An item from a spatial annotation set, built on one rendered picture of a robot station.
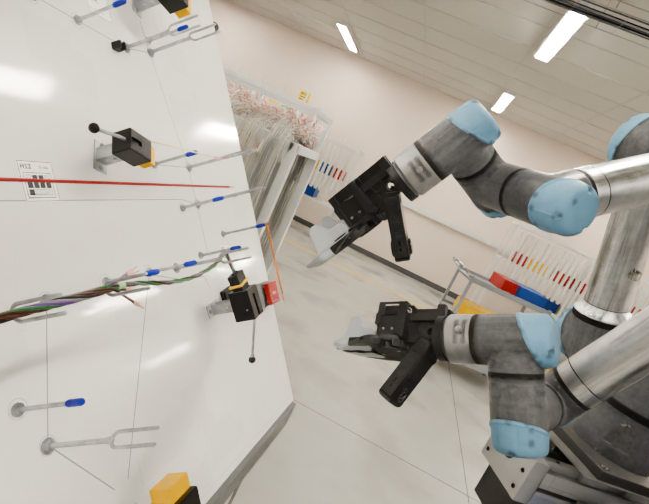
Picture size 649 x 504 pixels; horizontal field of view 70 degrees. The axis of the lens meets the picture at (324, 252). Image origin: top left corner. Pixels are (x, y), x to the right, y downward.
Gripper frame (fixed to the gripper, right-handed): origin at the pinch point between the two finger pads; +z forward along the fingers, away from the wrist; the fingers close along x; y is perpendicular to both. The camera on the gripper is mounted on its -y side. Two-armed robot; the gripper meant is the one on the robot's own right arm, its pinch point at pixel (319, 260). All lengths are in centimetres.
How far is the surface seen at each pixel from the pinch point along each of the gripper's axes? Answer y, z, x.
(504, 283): -154, 5, -380
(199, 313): 5.8, 22.7, 4.8
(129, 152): 28.8, 5.0, 18.8
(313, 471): -92, 116, -116
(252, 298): 1.9, 14.5, 1.1
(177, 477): -8.2, 20.0, 33.3
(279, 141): 34, 13, -76
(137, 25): 52, 1, -4
